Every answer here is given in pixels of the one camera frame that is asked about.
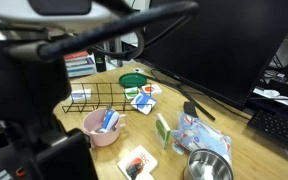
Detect blue and white tube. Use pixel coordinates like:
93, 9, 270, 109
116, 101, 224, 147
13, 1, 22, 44
102, 109, 121, 132

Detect large black monitor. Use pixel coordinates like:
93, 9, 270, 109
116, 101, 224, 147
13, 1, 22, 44
139, 0, 288, 110

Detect pink bowl with handle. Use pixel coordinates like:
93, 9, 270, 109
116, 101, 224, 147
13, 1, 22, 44
82, 107, 127, 148

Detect silver spoon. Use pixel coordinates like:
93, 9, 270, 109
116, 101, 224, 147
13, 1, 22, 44
95, 103, 113, 134

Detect blue plastic packet bag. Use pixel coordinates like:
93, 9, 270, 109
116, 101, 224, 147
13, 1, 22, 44
171, 111, 233, 166

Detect black wire rack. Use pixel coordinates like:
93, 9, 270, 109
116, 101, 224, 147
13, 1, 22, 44
61, 81, 155, 114

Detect small black box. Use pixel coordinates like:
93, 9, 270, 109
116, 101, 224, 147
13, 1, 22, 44
183, 101, 200, 118

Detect white papers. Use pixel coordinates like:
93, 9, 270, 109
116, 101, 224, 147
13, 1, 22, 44
253, 87, 288, 111

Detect orange black tool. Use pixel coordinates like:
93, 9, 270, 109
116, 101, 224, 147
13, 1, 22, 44
15, 167, 27, 178

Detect green plate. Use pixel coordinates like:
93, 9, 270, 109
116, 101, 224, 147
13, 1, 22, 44
118, 72, 148, 88

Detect white box with blue text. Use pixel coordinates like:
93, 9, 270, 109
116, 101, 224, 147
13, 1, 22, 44
70, 88, 92, 103

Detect white box with green label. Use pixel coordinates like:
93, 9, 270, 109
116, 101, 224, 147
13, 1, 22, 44
154, 113, 172, 150

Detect silver metal bowl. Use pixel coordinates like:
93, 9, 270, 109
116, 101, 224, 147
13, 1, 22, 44
183, 148, 235, 180

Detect white box with orange print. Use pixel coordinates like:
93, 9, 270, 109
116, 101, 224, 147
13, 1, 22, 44
141, 83, 163, 97

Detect white box with green print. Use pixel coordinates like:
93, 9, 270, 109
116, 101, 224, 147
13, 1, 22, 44
123, 86, 141, 101

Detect black keyboard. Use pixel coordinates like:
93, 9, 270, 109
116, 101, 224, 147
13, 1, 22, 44
247, 109, 288, 154

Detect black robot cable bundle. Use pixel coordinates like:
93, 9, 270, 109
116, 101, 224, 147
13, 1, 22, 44
38, 0, 200, 63

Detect black box with green logo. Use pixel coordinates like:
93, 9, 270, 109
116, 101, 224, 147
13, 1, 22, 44
93, 54, 108, 73

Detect stacked blue white books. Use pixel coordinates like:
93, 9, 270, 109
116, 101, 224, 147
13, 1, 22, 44
64, 57, 97, 78

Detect black monitor stand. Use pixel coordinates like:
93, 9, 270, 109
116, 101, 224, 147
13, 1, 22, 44
175, 84, 217, 122

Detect white box with blue stripe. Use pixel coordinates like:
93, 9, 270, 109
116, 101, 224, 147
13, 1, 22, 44
130, 92, 157, 116

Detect red book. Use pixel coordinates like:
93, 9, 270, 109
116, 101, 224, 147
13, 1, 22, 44
63, 50, 90, 61

